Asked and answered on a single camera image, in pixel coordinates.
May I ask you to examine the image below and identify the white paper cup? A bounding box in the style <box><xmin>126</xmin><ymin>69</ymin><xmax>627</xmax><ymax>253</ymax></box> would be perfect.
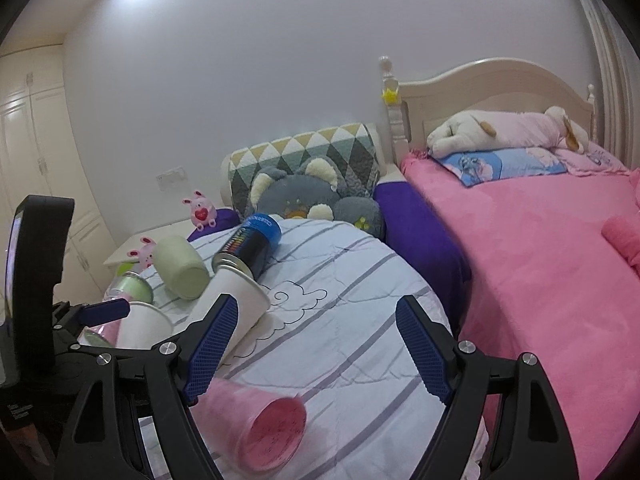
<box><xmin>115</xmin><ymin>301</ymin><xmax>174</xmax><ymax>350</ymax></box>
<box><xmin>186</xmin><ymin>264</ymin><xmax>272</xmax><ymax>366</ymax></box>

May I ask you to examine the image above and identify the pink translucent plastic cup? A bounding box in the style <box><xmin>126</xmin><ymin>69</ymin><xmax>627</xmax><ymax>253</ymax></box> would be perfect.
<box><xmin>191</xmin><ymin>379</ymin><xmax>307</xmax><ymax>474</ymax></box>

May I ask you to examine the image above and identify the pink green labelled can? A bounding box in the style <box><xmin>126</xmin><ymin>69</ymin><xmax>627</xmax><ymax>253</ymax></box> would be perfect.
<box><xmin>79</xmin><ymin>271</ymin><xmax>154</xmax><ymax>347</ymax></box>

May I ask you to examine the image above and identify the pink bunny plush toy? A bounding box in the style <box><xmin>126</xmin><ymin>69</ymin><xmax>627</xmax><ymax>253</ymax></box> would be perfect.
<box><xmin>127</xmin><ymin>236</ymin><xmax>156</xmax><ymax>273</ymax></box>

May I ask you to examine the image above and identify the green ceramic mug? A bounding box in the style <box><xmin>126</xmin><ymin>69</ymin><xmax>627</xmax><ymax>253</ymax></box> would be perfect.
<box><xmin>152</xmin><ymin>235</ymin><xmax>210</xmax><ymax>300</ymax></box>

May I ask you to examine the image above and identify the white bedside table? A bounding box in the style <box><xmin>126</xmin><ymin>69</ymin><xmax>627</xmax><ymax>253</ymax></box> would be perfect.
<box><xmin>103</xmin><ymin>219</ymin><xmax>194</xmax><ymax>269</ymax></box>

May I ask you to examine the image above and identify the pink fleece blanket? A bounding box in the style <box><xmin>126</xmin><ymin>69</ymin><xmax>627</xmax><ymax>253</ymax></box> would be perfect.
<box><xmin>401</xmin><ymin>154</ymin><xmax>639</xmax><ymax>479</ymax></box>

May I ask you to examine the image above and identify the pink pig plush toy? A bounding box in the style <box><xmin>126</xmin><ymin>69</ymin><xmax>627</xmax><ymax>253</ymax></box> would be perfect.
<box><xmin>182</xmin><ymin>190</ymin><xmax>217</xmax><ymax>231</ymax></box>

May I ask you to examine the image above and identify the blue black spray can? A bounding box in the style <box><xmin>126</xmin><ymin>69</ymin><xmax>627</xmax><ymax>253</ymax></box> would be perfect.
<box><xmin>212</xmin><ymin>214</ymin><xmax>282</xmax><ymax>281</ymax></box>

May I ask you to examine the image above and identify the white striped quilt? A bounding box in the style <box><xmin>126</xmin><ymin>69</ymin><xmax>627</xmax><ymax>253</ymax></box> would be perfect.
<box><xmin>217</xmin><ymin>220</ymin><xmax>447</xmax><ymax>479</ymax></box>

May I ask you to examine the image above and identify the cream wardrobe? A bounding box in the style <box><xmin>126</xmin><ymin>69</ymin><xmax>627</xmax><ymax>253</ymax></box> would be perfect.
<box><xmin>1</xmin><ymin>46</ymin><xmax>116</xmax><ymax>304</ymax></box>

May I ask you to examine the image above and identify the purple blanket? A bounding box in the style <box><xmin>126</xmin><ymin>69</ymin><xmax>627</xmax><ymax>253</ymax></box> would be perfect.
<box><xmin>190</xmin><ymin>181</ymin><xmax>471</xmax><ymax>333</ymax></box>

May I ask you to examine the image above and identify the blue cartoon pillow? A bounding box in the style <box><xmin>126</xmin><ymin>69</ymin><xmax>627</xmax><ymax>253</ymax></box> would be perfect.
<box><xmin>436</xmin><ymin>148</ymin><xmax>567</xmax><ymax>188</ymax></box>

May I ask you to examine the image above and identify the grey koala plush pillow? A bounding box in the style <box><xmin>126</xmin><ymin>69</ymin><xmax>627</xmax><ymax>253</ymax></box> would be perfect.
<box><xmin>248</xmin><ymin>156</ymin><xmax>385</xmax><ymax>240</ymax></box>

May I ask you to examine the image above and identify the cream dog plush toy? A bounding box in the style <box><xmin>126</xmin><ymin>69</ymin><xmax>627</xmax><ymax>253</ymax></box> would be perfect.
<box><xmin>426</xmin><ymin>106</ymin><xmax>590</xmax><ymax>158</ymax></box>

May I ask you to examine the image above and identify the triangle patterned cushion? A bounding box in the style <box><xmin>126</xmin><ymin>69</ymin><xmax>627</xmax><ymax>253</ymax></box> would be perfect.
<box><xmin>220</xmin><ymin>122</ymin><xmax>386</xmax><ymax>217</ymax></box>

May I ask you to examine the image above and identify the cream wooden headboard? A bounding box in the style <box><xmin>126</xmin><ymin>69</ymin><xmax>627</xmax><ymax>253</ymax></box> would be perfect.
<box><xmin>378</xmin><ymin>56</ymin><xmax>598</xmax><ymax>164</ymax></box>

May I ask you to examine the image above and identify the yellow star ornament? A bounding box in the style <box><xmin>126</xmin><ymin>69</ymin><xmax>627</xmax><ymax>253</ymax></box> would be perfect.
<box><xmin>382</xmin><ymin>87</ymin><xmax>399</xmax><ymax>106</ymax></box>

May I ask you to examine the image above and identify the white wall switch panel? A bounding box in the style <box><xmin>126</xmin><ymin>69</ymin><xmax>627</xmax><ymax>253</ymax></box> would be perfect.
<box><xmin>156</xmin><ymin>167</ymin><xmax>189</xmax><ymax>192</ymax></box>

